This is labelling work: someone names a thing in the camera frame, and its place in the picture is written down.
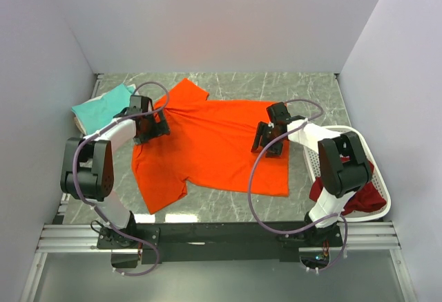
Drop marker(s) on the white perforated plastic basket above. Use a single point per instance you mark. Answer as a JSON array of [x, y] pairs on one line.
[[313, 167]]

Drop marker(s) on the folded white t-shirt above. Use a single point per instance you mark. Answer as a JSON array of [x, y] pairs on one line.
[[130, 88]]

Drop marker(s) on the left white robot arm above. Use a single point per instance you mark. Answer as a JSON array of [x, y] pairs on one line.
[[87, 172]]

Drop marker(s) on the folded beige t-shirt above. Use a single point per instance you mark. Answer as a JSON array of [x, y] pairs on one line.
[[79, 125]]

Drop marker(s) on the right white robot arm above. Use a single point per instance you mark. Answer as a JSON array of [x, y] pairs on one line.
[[344, 167]]

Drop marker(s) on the dark red t-shirt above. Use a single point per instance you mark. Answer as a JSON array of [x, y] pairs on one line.
[[367, 200]]

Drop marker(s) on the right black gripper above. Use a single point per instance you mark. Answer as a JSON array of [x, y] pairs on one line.
[[261, 130]]

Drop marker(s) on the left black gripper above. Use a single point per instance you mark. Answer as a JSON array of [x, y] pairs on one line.
[[160, 128]]

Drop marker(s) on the folded teal t-shirt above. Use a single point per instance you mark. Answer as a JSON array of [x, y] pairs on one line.
[[97, 114]]

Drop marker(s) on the aluminium frame rail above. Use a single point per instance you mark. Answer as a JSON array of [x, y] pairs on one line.
[[56, 238]]

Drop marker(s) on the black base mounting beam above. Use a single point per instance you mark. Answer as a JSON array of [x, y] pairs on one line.
[[175, 242]]

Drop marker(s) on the orange t-shirt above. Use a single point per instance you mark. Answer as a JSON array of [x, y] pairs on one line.
[[209, 145]]

